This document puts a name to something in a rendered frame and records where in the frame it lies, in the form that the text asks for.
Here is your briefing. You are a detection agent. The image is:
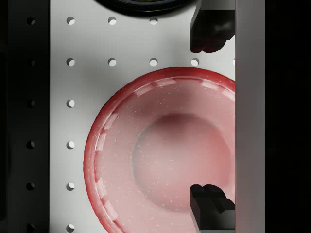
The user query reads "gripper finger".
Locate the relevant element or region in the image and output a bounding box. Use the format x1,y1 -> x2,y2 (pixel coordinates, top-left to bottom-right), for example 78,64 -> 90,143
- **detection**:
190,9 -> 236,53
190,183 -> 236,231

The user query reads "black plate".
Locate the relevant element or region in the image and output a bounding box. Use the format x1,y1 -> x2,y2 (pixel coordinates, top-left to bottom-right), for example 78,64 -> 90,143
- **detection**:
93,0 -> 198,13

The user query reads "red plate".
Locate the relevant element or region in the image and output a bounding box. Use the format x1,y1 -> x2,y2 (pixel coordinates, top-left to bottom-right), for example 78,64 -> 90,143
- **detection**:
83,67 -> 236,233

